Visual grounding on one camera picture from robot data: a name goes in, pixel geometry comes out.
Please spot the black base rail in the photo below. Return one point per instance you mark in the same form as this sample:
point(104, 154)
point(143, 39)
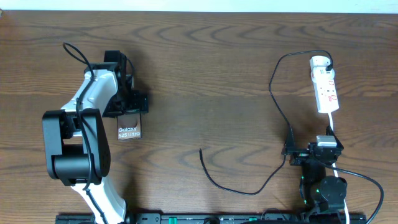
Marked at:
point(269, 217)

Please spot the white power strip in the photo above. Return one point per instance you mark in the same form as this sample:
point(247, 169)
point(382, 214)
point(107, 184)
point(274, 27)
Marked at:
point(325, 90)

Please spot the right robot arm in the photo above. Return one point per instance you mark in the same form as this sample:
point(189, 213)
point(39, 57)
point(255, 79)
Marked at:
point(323, 194)

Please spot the bronze Galaxy smartphone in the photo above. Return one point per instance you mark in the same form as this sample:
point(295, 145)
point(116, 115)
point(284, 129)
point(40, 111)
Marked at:
point(129, 126)

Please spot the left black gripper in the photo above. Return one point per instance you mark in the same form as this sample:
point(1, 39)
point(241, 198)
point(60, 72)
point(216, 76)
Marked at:
point(134, 104)

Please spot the white charger adapter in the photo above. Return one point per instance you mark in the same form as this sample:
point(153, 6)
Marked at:
point(319, 61)

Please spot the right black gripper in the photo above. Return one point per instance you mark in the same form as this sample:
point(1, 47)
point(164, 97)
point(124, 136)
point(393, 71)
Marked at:
point(300, 155)

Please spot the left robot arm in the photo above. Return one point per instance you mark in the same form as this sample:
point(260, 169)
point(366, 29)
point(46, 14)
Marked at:
point(76, 147)

